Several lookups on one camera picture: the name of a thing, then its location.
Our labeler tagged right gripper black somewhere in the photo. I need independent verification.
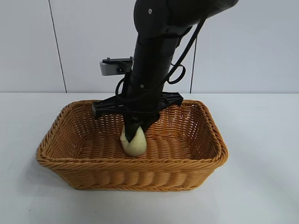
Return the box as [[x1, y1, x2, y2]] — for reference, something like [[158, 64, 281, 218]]
[[92, 77, 184, 142]]

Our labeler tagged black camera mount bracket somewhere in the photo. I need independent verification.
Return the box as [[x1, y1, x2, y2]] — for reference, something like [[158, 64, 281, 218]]
[[101, 56, 134, 73]]

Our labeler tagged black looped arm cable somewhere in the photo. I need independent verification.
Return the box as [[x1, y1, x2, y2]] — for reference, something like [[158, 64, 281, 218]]
[[166, 16, 207, 84]]

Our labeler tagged woven wicker basket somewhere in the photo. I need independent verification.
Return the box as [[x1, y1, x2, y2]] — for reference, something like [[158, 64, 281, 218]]
[[36, 99, 229, 190]]

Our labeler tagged short black camera cable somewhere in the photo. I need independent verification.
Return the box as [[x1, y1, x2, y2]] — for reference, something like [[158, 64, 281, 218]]
[[114, 73, 131, 97]]

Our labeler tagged thin black wall cable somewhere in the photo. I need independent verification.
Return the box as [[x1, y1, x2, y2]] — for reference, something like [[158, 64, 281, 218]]
[[189, 35, 199, 94], [48, 0, 68, 94]]

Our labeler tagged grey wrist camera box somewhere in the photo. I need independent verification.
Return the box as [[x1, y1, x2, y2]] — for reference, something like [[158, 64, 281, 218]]
[[100, 60, 122, 77]]

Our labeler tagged pale egg yolk pastry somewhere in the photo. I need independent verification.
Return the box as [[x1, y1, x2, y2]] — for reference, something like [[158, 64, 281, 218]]
[[120, 126, 148, 157]]

